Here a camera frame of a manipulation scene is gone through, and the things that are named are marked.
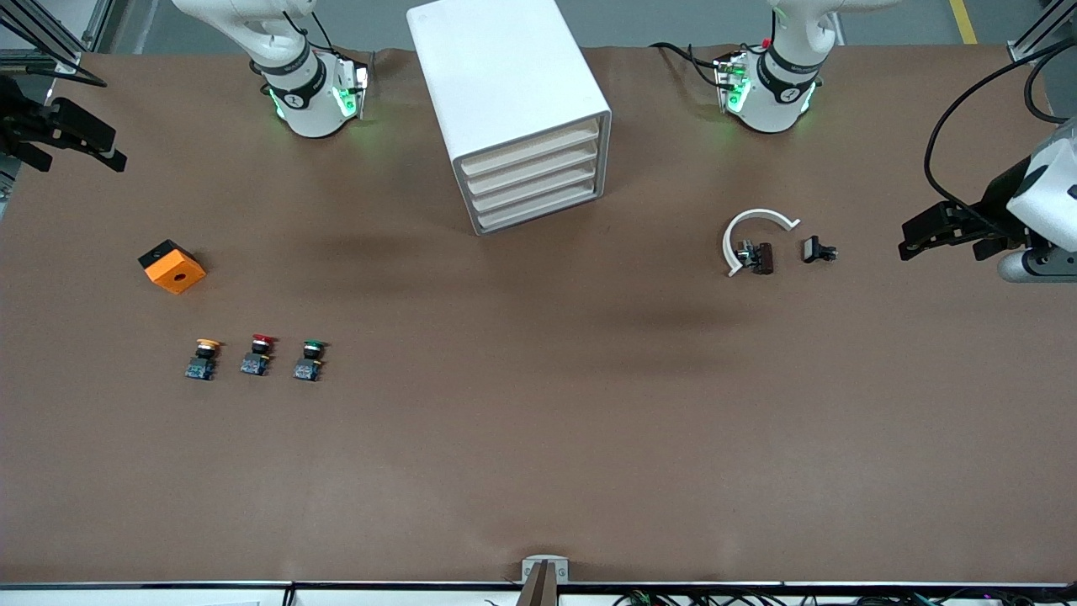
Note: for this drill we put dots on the white drawer cabinet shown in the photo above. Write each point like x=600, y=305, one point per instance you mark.
x=496, y=76

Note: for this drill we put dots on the grey metal mount bracket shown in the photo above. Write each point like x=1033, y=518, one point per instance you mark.
x=544, y=572

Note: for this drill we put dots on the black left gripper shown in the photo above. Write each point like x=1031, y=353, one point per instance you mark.
x=995, y=204

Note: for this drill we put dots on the silver base connector box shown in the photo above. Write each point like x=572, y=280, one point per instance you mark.
x=730, y=84

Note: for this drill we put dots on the yellow push button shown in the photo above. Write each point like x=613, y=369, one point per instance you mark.
x=202, y=364

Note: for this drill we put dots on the brown table cover sheet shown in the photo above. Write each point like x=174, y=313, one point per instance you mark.
x=538, y=421

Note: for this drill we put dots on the cream plastic drawer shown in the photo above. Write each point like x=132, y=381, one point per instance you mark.
x=530, y=208
x=530, y=189
x=530, y=149
x=530, y=169

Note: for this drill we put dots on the dark brown small component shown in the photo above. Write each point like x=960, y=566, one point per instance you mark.
x=762, y=257

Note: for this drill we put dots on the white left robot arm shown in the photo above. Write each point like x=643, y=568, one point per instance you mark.
x=778, y=101

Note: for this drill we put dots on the white curved plastic part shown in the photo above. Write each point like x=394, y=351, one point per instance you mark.
x=757, y=215

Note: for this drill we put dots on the orange and black button box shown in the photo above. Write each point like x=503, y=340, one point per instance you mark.
x=175, y=271

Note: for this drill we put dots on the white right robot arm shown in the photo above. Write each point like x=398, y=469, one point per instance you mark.
x=307, y=109

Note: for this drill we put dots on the aluminium frame post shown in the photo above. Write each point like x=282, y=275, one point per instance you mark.
x=1039, y=29
x=50, y=46

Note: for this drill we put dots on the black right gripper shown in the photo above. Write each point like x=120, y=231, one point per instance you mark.
x=18, y=116

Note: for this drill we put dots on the green push button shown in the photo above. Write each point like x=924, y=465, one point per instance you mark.
x=309, y=365

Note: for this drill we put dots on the red push button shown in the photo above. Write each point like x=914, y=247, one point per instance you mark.
x=256, y=360

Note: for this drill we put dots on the small black clip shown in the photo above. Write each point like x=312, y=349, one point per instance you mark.
x=814, y=249

